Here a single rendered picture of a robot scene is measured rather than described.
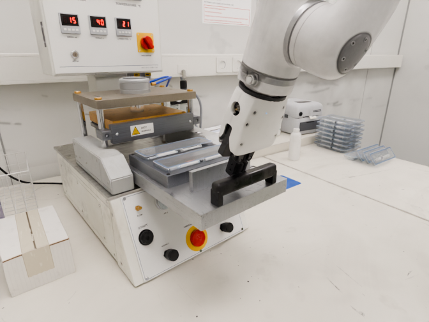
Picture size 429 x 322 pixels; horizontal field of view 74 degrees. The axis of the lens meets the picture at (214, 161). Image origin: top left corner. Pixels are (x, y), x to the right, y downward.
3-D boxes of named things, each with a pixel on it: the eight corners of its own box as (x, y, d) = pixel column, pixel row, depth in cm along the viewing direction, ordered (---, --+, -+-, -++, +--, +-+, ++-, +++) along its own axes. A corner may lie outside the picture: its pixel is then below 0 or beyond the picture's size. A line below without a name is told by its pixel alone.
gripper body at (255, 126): (259, 95, 38) (237, 163, 44) (304, 89, 44) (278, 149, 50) (223, 73, 42) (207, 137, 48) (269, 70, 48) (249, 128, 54)
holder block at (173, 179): (129, 164, 65) (128, 153, 64) (199, 147, 77) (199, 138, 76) (168, 188, 53) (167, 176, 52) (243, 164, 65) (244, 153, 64)
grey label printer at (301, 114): (267, 127, 172) (269, 99, 166) (292, 124, 181) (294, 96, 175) (296, 137, 152) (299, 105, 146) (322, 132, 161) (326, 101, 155)
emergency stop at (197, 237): (191, 248, 68) (186, 232, 68) (203, 242, 70) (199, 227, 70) (194, 249, 67) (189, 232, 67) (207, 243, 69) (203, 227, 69)
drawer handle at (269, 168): (210, 203, 48) (210, 181, 46) (268, 179, 57) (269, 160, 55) (218, 207, 46) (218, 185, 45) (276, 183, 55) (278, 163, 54)
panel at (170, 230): (143, 282, 60) (119, 197, 60) (244, 230, 78) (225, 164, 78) (147, 284, 58) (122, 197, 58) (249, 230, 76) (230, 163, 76)
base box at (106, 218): (64, 197, 97) (55, 149, 91) (161, 170, 120) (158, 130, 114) (135, 289, 59) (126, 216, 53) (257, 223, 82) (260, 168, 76)
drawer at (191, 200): (124, 178, 67) (120, 146, 64) (198, 158, 80) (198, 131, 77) (201, 236, 45) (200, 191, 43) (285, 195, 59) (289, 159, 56)
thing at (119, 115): (90, 125, 79) (85, 91, 76) (160, 115, 93) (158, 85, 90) (115, 138, 67) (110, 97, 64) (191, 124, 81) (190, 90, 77)
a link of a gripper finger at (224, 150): (214, 149, 44) (228, 161, 48) (248, 111, 43) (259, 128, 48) (209, 145, 44) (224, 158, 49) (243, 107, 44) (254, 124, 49)
